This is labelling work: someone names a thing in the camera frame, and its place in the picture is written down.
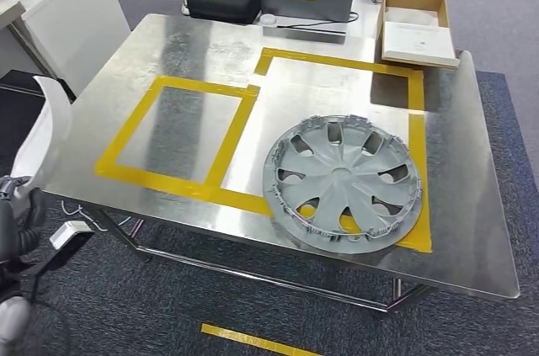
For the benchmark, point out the grey wheel hubcap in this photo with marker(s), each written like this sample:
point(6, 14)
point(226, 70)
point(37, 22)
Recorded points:
point(341, 175)

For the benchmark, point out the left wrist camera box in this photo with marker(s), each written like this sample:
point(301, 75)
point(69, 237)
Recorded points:
point(69, 233)

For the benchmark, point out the steel workbench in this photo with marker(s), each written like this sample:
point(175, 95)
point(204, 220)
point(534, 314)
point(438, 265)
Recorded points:
point(337, 91)

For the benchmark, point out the yellow tape outline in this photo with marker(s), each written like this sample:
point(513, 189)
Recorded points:
point(168, 180)

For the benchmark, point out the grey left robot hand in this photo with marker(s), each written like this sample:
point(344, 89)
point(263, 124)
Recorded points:
point(8, 219)

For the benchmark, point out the white booklet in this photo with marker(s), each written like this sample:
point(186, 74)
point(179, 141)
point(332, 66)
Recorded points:
point(421, 44)

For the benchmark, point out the white curved plastic car part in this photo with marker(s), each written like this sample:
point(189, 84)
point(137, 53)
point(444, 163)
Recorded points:
point(46, 136)

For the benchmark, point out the yellow floor tape strip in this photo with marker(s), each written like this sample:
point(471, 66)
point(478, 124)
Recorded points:
point(252, 339)

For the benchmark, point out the white desk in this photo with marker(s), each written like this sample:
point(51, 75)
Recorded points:
point(72, 13)

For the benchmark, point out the white round puck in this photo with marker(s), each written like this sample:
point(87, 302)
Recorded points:
point(268, 19)

